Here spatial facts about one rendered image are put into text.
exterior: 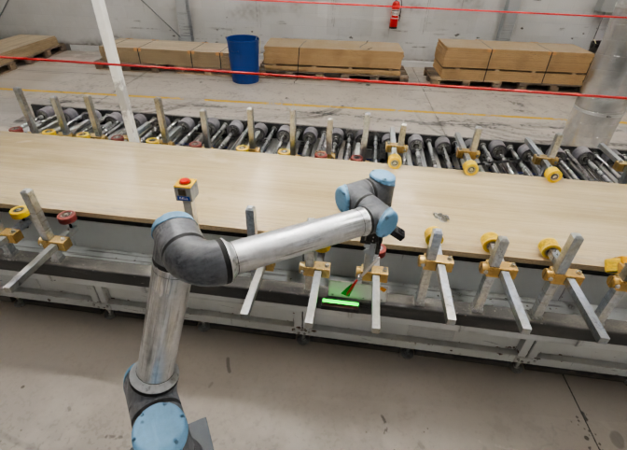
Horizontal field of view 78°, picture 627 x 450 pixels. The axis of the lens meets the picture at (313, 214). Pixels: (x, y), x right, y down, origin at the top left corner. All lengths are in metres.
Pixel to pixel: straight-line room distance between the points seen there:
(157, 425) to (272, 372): 1.16
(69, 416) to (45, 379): 0.31
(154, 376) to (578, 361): 2.19
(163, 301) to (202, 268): 0.24
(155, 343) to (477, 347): 1.79
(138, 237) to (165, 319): 1.09
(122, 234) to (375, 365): 1.59
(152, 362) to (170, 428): 0.19
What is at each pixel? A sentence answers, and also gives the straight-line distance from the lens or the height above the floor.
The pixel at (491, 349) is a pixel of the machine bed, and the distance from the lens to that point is 2.51.
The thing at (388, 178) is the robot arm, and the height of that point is 1.38.
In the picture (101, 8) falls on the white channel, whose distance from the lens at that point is 2.66.
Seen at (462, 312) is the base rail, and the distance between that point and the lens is 1.87.
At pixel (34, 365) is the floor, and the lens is 2.85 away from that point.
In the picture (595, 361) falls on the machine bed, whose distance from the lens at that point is 2.76.
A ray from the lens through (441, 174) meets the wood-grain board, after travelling 2.45.
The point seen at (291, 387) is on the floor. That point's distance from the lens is 2.34.
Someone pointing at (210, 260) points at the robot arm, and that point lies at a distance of 0.93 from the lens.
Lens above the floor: 2.01
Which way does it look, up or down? 35 degrees down
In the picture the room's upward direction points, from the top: 2 degrees clockwise
